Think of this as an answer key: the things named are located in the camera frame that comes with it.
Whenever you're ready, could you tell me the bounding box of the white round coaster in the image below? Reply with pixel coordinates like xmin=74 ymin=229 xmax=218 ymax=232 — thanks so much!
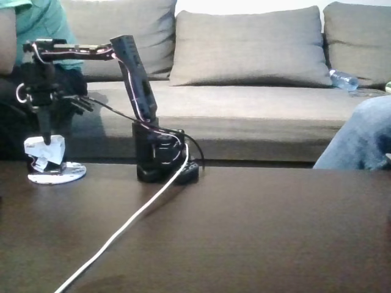
xmin=27 ymin=161 xmax=87 ymax=186

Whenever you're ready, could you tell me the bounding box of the grey sofa cushion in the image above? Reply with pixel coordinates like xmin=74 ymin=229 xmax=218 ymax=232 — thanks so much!
xmin=323 ymin=1 xmax=391 ymax=90
xmin=60 ymin=0 xmax=178 ymax=82
xmin=169 ymin=5 xmax=333 ymax=89

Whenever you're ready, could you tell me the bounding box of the person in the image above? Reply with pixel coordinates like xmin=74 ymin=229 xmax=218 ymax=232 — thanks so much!
xmin=0 ymin=0 xmax=89 ymax=162
xmin=312 ymin=95 xmax=391 ymax=171

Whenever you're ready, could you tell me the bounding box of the white cable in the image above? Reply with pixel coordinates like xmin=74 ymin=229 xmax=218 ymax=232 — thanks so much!
xmin=54 ymin=142 xmax=190 ymax=293

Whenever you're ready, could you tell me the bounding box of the grey sofa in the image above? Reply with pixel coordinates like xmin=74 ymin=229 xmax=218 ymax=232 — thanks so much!
xmin=60 ymin=0 xmax=391 ymax=169

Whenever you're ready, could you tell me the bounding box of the clear plastic water bottle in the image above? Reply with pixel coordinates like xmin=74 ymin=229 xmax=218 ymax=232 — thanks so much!
xmin=328 ymin=68 xmax=360 ymax=92

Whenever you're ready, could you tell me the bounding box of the clear plastic wrapper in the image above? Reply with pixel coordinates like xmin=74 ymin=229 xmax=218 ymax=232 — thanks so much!
xmin=347 ymin=87 xmax=386 ymax=98

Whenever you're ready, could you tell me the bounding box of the white servo box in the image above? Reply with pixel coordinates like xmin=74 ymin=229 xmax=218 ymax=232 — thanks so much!
xmin=23 ymin=135 xmax=67 ymax=174

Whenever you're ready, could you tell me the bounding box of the black oval camera box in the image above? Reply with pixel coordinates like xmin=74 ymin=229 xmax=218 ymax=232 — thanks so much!
xmin=62 ymin=93 xmax=95 ymax=115

